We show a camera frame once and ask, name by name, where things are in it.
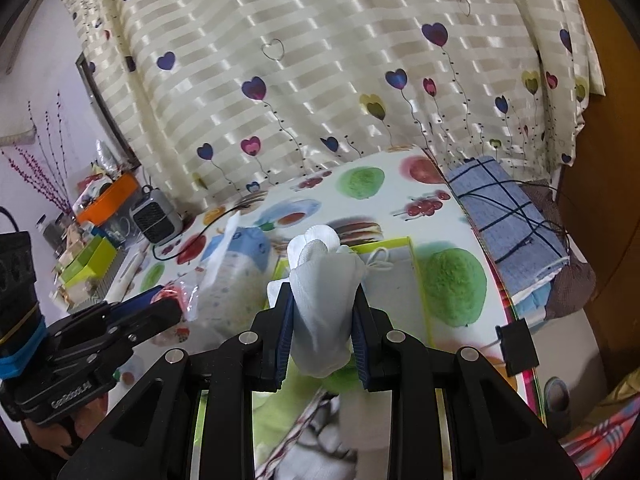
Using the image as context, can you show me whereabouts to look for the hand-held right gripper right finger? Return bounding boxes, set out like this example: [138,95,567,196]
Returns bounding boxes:
[350,287,583,480]

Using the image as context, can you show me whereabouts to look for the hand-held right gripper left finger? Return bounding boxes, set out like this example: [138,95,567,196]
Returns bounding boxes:
[57,282,296,480]

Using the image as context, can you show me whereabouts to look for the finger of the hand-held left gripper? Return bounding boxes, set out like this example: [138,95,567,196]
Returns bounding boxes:
[106,285,169,324]
[112,298,184,347]

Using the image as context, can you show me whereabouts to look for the clear bag with orange contents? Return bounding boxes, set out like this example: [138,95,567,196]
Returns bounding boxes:
[160,280,201,323]

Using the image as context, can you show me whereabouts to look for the pale blue sock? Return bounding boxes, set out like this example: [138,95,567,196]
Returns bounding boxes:
[286,225,368,377]

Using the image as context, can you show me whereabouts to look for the green rabbit towel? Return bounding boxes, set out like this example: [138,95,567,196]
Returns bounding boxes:
[252,370,351,461]

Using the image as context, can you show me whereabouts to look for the white box with green rim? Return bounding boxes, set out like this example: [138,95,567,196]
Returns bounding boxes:
[265,236,428,361]

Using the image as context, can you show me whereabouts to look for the soft tissue pack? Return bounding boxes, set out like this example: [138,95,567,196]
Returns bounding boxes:
[192,215,275,333]

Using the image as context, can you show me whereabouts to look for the person's left hand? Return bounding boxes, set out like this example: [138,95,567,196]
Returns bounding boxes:
[22,389,109,461]

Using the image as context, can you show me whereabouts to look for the white tube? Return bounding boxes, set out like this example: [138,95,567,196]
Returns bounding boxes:
[107,252,146,301]

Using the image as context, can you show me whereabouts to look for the grey chevron tray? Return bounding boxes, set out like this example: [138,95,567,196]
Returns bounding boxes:
[55,247,128,306]

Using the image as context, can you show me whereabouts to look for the green tissue box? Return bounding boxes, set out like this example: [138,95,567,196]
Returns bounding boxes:
[57,235,118,286]

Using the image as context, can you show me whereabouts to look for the small grey heater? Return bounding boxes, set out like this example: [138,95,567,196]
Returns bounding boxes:
[131,185,183,246]

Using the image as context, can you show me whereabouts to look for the orange lidded storage box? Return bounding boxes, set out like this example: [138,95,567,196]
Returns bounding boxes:
[75,172,141,236]

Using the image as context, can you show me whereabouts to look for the pile of small packets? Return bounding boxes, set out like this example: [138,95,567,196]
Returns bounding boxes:
[75,137,126,201]

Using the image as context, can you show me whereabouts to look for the black binder clip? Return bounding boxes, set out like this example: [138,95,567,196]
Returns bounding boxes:
[495,320,540,376]

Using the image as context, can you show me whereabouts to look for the purple dried flower branches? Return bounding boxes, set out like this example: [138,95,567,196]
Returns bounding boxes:
[0,90,76,216]

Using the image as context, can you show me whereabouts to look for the blue checked cloth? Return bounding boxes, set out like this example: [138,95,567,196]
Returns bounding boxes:
[444,156,571,306]

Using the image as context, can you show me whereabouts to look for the grey slipper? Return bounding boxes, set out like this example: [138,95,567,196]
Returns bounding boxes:
[542,377,573,438]

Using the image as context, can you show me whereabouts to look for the red plaid cloth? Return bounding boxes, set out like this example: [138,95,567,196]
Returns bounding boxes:
[557,400,636,480]

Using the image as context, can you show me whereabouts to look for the cream heart-print curtain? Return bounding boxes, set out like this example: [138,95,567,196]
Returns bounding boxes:
[75,0,606,211]

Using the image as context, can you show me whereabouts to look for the black power cable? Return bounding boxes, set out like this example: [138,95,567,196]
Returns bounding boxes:
[150,205,241,263]

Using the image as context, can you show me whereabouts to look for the window frame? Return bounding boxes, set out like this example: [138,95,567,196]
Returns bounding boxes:
[75,52,141,171]

